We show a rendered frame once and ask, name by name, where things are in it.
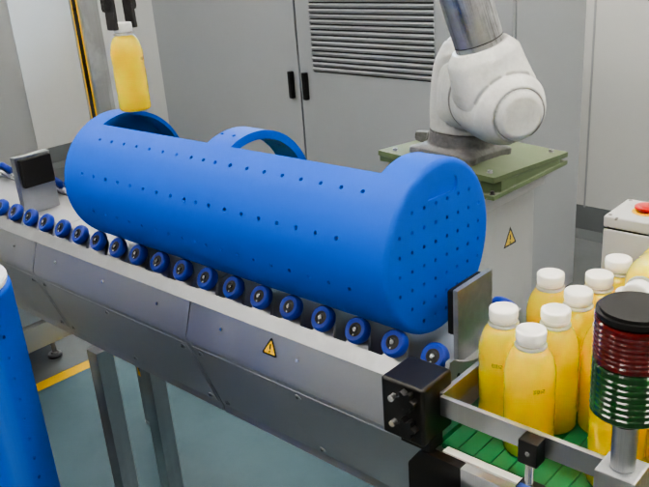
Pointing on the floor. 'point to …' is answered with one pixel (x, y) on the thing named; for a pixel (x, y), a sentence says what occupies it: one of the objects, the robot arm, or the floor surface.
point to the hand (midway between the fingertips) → (120, 12)
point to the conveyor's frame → (455, 471)
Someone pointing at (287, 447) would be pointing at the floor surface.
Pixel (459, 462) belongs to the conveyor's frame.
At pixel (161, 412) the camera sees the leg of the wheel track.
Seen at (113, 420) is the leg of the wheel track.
